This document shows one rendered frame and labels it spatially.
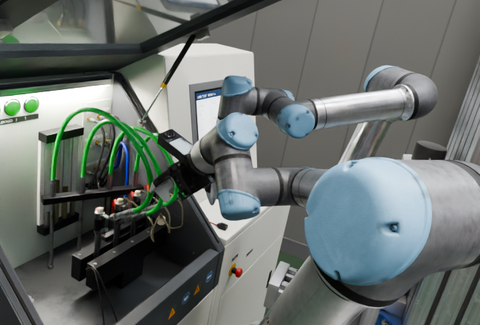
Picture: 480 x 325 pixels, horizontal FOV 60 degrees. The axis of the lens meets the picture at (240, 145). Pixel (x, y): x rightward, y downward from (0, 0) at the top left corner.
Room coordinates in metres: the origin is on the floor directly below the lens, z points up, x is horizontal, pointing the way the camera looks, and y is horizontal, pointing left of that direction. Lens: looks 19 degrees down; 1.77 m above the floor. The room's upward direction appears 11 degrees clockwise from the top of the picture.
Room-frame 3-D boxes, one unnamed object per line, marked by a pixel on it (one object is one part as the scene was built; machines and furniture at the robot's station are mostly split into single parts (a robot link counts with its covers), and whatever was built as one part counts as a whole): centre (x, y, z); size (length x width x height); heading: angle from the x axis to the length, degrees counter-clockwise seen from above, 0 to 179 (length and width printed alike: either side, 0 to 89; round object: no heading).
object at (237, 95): (1.03, 0.03, 1.54); 0.09 x 0.08 x 0.11; 112
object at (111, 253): (1.16, 0.32, 0.91); 0.34 x 0.10 x 0.15; 155
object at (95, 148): (1.38, 0.50, 1.20); 0.13 x 0.03 x 0.31; 155
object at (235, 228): (1.63, -0.06, 0.96); 0.70 x 0.22 x 0.03; 155
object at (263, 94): (1.05, -0.07, 1.53); 0.11 x 0.11 x 0.08; 22
